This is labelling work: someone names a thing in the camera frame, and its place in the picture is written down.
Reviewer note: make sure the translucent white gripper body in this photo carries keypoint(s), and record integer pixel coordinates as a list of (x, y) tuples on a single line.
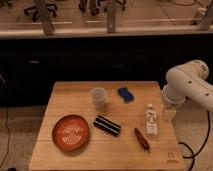
[(168, 114)]

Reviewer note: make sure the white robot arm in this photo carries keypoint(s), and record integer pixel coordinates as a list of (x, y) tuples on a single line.
[(187, 80)]

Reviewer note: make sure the white squeeze bottle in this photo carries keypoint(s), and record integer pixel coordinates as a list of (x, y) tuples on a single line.
[(151, 121)]

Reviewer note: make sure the blue sponge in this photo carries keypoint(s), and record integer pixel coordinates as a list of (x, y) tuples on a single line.
[(125, 94)]

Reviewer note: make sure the black striped rectangular case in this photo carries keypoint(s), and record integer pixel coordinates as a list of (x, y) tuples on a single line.
[(107, 125)]

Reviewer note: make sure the translucent plastic cup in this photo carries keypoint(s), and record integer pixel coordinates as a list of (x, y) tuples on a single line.
[(98, 96)]

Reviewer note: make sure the grey desk leg right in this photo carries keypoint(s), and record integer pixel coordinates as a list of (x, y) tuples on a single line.
[(207, 19)]

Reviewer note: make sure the grey desk leg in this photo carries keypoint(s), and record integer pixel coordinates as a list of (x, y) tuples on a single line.
[(207, 19), (111, 14), (47, 26)]

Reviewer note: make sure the orange patterned bowl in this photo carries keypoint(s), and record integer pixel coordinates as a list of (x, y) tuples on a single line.
[(70, 132)]

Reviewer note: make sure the grey desk leg centre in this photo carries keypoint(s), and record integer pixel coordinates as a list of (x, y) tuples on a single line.
[(111, 14)]

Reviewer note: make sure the black office chair base centre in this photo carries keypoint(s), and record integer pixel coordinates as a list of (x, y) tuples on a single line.
[(95, 4)]

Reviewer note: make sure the black office chair base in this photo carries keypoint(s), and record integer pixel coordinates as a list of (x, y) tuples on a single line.
[(95, 4), (51, 7)]

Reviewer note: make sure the black office chair base left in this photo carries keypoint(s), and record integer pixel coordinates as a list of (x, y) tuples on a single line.
[(51, 7)]

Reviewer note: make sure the grey desk leg left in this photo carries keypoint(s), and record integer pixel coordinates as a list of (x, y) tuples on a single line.
[(47, 26)]

